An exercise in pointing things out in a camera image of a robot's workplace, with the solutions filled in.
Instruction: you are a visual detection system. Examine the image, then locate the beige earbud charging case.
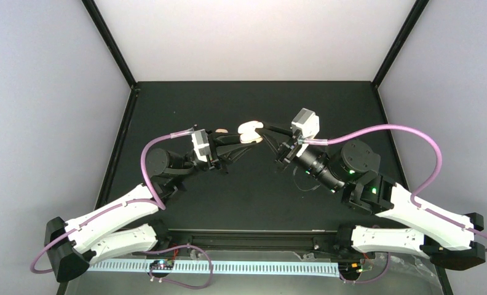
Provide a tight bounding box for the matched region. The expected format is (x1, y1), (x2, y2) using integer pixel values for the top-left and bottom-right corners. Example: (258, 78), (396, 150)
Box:
(237, 120), (264, 144)

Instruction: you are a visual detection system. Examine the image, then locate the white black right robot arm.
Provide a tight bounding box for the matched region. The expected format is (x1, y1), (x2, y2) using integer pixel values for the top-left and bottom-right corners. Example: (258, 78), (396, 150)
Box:
(256, 124), (487, 270)

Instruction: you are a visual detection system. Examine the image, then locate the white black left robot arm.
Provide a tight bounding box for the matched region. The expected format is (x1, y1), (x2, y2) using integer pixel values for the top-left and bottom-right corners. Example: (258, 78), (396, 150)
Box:
(30, 128), (263, 283)

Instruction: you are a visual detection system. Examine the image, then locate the small green circuit board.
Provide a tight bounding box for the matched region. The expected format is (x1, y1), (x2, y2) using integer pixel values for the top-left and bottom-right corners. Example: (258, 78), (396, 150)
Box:
(149, 259), (175, 272)

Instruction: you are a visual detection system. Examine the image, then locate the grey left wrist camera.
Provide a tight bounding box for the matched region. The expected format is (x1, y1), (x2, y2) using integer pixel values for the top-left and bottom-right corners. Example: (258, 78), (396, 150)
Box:
(191, 129), (212, 162)

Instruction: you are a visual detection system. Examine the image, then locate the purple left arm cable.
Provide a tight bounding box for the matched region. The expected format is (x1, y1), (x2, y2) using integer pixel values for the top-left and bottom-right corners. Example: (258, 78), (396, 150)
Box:
(30, 128), (196, 274)

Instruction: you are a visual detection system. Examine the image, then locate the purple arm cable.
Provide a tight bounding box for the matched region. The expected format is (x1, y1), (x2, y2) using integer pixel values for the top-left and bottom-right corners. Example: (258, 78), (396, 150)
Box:
(304, 124), (487, 253)
(30, 128), (196, 274)

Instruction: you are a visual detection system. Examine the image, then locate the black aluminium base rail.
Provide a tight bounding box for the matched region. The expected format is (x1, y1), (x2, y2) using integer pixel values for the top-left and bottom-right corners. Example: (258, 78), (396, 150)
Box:
(133, 229), (444, 295)

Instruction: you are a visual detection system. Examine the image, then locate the light blue slotted cable duct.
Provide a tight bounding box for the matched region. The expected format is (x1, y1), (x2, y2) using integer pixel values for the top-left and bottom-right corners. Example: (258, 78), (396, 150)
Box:
(88, 259), (339, 278)

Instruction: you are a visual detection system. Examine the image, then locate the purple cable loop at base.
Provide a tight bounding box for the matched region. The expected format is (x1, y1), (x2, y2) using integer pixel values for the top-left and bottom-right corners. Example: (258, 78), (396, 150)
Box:
(143, 245), (214, 291)

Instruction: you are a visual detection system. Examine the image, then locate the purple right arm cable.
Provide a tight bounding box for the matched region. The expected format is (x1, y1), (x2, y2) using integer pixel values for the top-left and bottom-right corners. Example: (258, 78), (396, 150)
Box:
(304, 124), (487, 253)

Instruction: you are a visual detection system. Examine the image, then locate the black left frame post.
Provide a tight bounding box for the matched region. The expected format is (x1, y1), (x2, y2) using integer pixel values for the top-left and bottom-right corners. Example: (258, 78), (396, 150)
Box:
(81, 0), (137, 89)

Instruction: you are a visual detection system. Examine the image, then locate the black frame post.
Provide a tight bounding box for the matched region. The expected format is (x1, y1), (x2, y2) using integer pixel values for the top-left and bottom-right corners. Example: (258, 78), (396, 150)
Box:
(371, 0), (429, 90)
(81, 0), (137, 89)

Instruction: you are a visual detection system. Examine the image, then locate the black right frame post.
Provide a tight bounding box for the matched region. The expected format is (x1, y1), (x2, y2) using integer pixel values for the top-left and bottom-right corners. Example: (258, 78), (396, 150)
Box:
(371, 0), (429, 90)

